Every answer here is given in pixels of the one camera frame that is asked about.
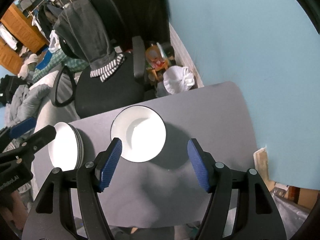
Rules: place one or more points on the green checkered cloth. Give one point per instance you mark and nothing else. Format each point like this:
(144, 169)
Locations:
(51, 61)

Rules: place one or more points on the dark grey sweater on chair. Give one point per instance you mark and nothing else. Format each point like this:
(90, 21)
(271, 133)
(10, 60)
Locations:
(83, 30)

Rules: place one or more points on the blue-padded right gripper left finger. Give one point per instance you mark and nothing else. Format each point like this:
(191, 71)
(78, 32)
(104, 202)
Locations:
(51, 216)

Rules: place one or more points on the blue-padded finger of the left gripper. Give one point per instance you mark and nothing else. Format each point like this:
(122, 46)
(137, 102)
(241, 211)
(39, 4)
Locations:
(23, 127)

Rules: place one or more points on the large white bowl black rim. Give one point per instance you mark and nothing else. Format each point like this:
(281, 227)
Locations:
(142, 132)

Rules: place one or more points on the person's left hand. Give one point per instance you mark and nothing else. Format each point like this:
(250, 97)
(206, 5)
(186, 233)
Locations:
(13, 210)

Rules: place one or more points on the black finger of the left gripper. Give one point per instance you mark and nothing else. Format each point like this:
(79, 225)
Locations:
(39, 139)

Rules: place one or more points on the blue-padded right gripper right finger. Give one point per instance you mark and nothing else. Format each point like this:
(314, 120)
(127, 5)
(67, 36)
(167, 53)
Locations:
(257, 216)

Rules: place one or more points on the black office chair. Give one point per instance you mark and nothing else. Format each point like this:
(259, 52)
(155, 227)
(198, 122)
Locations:
(123, 88)

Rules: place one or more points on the grey bed duvet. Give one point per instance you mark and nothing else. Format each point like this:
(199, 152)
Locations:
(36, 101)

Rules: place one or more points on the wooden wardrobe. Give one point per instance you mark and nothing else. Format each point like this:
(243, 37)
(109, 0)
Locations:
(20, 27)

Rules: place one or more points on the white plastic bag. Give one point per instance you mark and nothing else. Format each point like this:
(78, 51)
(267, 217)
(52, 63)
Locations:
(178, 79)

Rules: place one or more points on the cardboard box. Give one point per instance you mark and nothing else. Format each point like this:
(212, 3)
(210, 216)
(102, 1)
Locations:
(306, 198)

